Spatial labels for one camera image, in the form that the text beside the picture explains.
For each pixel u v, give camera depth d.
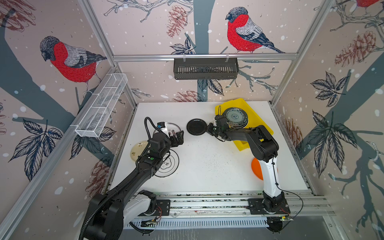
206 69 1.05
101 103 0.79
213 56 0.90
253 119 1.04
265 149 0.60
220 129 0.85
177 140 0.75
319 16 0.75
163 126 0.72
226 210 0.73
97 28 0.78
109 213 0.39
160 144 0.63
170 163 0.88
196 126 1.09
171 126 1.05
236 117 1.07
